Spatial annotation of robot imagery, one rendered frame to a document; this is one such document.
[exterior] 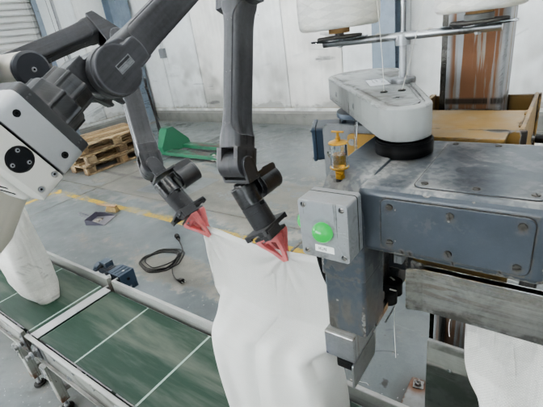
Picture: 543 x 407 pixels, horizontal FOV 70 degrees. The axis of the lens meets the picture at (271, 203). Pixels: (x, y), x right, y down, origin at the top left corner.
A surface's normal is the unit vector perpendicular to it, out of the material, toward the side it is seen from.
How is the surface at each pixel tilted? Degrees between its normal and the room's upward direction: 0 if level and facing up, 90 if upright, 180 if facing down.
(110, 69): 83
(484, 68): 90
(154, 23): 80
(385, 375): 0
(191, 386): 0
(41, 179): 90
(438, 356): 90
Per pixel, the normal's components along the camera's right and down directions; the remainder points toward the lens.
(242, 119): 0.71, -0.04
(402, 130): -0.33, 0.43
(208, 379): -0.13, -0.91
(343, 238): -0.57, 0.40
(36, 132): 0.81, 0.14
